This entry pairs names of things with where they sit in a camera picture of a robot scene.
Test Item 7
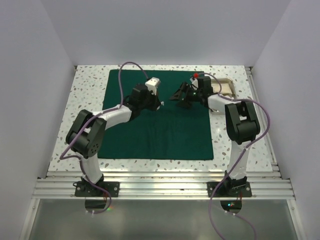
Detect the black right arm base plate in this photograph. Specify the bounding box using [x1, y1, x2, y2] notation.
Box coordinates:
[206, 181, 253, 198]

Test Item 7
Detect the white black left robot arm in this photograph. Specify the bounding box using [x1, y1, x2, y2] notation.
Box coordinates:
[60, 77, 164, 197]

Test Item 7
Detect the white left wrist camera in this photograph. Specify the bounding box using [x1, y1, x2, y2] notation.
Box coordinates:
[145, 77, 161, 96]

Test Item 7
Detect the aluminium extrusion frame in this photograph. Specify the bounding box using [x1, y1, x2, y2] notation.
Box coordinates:
[20, 65, 304, 240]

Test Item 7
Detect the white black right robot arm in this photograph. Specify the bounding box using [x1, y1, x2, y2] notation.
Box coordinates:
[169, 75, 261, 197]

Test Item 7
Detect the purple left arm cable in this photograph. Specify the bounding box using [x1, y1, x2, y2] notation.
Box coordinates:
[59, 60, 150, 215]

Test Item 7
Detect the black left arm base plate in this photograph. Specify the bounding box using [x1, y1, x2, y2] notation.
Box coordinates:
[72, 181, 120, 198]

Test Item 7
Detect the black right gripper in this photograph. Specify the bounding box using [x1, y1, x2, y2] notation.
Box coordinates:
[169, 81, 203, 109]

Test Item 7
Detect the green surgical drape cloth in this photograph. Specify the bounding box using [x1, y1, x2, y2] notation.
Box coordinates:
[97, 69, 214, 161]

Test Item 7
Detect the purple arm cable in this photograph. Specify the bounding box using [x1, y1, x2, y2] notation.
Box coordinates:
[193, 72, 272, 240]
[59, 60, 150, 215]

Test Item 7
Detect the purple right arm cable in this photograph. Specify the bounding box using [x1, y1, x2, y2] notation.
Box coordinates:
[193, 72, 272, 240]

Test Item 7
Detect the stainless steel tray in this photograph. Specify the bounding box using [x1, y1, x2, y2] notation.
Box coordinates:
[207, 78, 237, 115]

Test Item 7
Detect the beige packaged dressing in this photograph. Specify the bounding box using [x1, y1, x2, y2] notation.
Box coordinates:
[211, 83, 233, 95]

